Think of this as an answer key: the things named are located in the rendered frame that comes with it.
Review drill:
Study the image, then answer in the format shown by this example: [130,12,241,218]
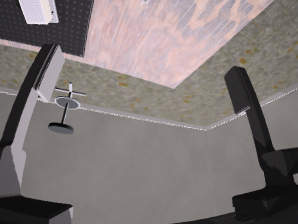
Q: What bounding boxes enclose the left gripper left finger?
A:
[0,44,73,224]

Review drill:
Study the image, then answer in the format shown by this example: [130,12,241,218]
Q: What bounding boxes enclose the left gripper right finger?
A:
[223,65,298,222]

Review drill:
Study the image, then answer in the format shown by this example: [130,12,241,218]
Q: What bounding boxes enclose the black perforated breadboard plate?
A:
[0,0,94,57]

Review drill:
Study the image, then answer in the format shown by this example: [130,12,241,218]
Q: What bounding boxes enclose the white deep-well plate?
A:
[19,0,52,24]

